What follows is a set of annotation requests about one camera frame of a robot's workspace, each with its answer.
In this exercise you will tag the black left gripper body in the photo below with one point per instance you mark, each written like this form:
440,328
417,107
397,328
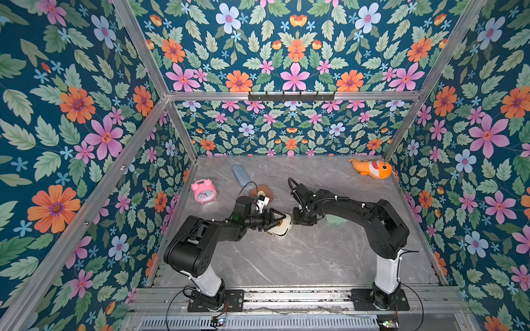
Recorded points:
257,221

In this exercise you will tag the aluminium front rail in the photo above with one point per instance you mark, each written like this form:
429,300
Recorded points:
336,299

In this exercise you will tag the blue denim pouch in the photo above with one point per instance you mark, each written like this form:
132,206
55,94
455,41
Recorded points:
241,175

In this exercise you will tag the black hook rail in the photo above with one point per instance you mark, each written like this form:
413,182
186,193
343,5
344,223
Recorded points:
308,97

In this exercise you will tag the mint green clipper case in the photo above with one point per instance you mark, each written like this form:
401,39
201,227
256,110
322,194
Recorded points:
335,220

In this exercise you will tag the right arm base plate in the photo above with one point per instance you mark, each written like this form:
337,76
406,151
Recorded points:
370,299

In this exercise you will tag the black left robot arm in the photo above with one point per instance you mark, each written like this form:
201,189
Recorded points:
191,250

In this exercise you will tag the brown clipper case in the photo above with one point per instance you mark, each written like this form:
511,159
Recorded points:
261,190

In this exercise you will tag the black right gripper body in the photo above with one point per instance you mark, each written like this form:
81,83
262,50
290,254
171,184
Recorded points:
300,213

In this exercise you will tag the orange clownfish plush toy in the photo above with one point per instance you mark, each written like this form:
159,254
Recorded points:
375,169

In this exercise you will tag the pink alarm clock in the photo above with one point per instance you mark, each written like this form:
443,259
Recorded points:
204,191

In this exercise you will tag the cream clipper case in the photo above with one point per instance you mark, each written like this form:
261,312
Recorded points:
282,228

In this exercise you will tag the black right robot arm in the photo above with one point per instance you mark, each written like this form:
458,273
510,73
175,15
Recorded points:
386,232

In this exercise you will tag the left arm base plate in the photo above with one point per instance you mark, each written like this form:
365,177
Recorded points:
215,301

